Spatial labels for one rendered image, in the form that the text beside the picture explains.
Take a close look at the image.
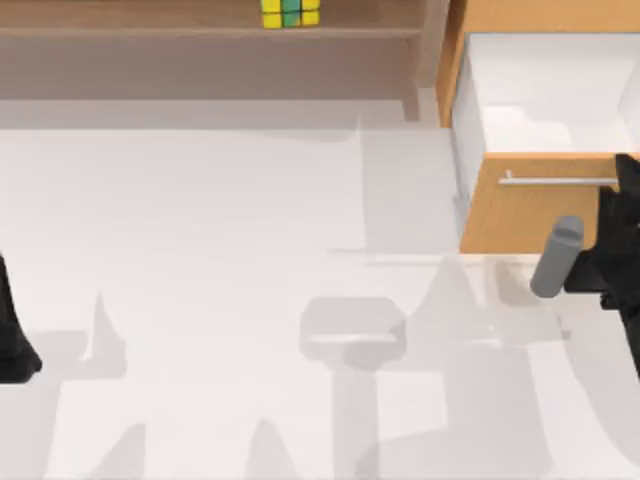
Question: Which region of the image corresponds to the pale grey rounded box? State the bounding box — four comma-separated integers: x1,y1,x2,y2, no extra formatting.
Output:
529,215,586,299

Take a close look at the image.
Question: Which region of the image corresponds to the orange wooden drawer front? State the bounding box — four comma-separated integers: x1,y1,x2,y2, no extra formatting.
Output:
458,151,640,257

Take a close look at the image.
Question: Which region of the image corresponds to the white drawer box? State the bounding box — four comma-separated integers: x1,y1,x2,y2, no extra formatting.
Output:
451,31,640,236

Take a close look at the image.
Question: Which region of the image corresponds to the orange wooden cupboard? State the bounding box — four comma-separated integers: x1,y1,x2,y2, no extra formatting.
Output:
433,0,640,129

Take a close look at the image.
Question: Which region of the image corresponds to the yellow and green puzzle cube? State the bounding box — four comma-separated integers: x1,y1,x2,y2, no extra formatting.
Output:
261,0,322,30

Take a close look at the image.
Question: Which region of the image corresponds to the wooden open shelf unit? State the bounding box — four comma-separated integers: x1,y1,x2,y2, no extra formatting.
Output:
0,0,432,122

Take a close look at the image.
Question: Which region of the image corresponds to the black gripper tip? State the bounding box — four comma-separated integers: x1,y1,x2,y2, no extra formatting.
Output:
0,253,44,386

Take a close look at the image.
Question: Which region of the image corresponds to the long metal drawer handle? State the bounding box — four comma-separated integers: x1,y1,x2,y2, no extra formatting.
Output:
497,169,620,188

